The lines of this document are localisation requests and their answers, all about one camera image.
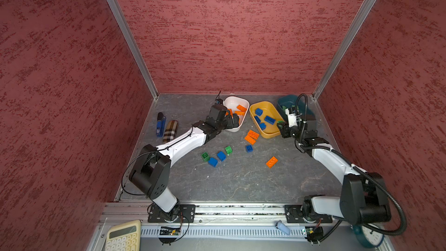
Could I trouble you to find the beige calculator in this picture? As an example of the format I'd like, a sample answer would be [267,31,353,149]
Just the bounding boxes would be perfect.
[105,220,141,251]

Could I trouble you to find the white plastic bin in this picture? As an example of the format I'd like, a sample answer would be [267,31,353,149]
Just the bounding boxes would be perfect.
[224,96,250,132]

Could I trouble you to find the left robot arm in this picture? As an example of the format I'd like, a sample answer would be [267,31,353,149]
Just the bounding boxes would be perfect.
[128,103,239,222]

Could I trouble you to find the orange lego brick pair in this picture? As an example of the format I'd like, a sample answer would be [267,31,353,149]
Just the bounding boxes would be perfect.
[247,130,260,140]
[245,135,256,145]

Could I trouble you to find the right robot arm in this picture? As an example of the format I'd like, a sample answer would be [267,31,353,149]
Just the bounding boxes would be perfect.
[277,114,391,225]

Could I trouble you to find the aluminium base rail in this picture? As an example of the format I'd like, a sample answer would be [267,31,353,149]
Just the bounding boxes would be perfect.
[87,201,364,251]

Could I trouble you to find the green alarm clock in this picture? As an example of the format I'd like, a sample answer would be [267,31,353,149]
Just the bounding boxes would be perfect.
[353,225,384,249]

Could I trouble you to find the orange lego plate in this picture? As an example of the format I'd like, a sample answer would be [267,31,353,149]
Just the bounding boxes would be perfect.
[236,105,247,112]

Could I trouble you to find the plaid fabric case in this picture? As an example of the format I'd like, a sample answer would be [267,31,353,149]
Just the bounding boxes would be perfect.
[163,120,179,144]

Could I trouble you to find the teal plastic bin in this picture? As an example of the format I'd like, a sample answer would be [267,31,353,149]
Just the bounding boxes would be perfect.
[276,95,317,129]

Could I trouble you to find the aluminium corner post left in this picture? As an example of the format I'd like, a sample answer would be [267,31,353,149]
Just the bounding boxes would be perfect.
[106,0,159,101]

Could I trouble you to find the black corrugated cable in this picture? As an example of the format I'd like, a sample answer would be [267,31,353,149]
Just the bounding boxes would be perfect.
[294,93,408,237]

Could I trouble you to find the small blue cylinder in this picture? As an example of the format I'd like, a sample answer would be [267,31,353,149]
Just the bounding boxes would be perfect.
[275,220,291,235]

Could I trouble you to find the aluminium corner post right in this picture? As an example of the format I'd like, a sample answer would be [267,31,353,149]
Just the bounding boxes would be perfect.
[312,0,377,101]

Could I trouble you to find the aluminium corner post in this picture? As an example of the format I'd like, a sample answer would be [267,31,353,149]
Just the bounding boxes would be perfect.
[312,0,377,101]
[106,0,159,101]

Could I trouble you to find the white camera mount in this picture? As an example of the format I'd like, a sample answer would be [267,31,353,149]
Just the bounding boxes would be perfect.
[285,106,300,128]

